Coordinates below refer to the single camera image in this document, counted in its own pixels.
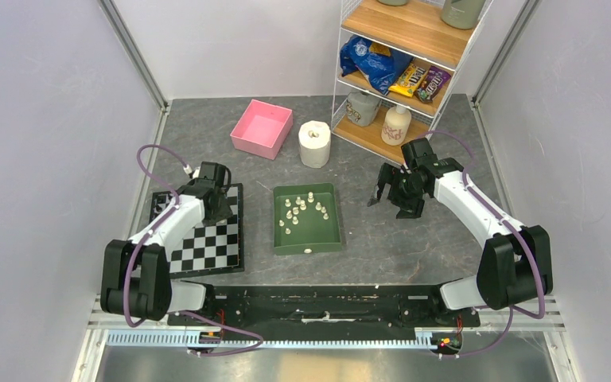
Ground grey jug on shelf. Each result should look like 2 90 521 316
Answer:
345 92 381 127

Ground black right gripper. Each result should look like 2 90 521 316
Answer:
368 162 426 219

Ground white wire wooden shelf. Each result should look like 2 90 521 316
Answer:
331 1 492 164

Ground white toilet paper roll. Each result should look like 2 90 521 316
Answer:
298 120 331 169

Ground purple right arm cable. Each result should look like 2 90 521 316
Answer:
423 130 547 361

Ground cream soap bottle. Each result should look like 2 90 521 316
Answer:
381 105 412 146

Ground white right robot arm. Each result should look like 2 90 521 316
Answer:
368 138 553 325

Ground green plastic tray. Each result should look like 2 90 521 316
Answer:
273 182 343 255

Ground yellow candy bag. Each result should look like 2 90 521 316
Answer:
388 60 430 97

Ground grey green top bottle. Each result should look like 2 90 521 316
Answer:
441 0 486 30

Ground pink plastic box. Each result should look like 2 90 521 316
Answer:
230 99 293 160

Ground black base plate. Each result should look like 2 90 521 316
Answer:
167 284 481 343

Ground brown candy bag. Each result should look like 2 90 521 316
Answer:
414 66 451 103

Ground blue plastic bag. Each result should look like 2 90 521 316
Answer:
339 36 414 96

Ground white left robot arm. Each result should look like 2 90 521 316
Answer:
100 162 232 327

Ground white cable duct rail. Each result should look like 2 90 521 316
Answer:
103 327 444 350

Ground black white chessboard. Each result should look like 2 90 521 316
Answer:
165 183 244 279

